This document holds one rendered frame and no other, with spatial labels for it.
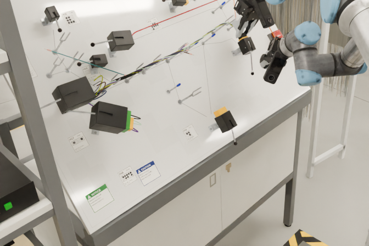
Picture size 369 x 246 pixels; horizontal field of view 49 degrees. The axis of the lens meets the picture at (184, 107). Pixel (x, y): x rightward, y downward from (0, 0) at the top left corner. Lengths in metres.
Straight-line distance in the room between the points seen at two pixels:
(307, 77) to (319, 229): 1.32
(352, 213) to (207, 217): 1.13
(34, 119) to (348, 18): 0.71
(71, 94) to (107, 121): 0.12
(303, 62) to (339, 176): 1.62
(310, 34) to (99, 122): 0.69
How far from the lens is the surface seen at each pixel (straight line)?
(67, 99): 1.13
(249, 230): 2.40
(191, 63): 1.54
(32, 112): 0.95
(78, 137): 1.27
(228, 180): 1.69
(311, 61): 1.31
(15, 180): 1.08
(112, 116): 1.16
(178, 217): 1.54
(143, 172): 1.32
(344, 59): 1.31
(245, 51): 1.63
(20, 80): 0.92
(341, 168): 2.91
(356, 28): 0.90
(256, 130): 1.63
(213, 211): 1.70
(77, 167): 1.25
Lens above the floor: 1.73
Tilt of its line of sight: 29 degrees down
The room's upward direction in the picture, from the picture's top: 4 degrees counter-clockwise
